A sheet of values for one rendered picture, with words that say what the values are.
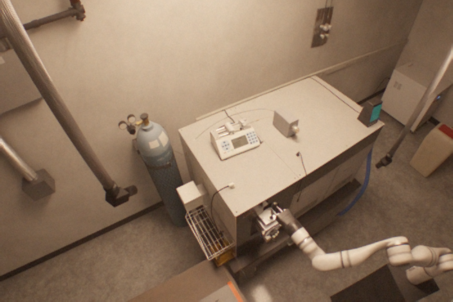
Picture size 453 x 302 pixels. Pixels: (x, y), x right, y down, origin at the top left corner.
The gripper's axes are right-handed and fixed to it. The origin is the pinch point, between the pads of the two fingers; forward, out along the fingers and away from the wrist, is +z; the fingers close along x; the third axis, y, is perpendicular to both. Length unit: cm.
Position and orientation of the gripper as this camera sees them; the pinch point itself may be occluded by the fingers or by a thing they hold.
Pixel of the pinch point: (273, 206)
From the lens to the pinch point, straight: 125.0
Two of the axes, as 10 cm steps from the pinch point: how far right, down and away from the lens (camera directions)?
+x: -8.6, 3.9, -3.3
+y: -0.2, -6.8, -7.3
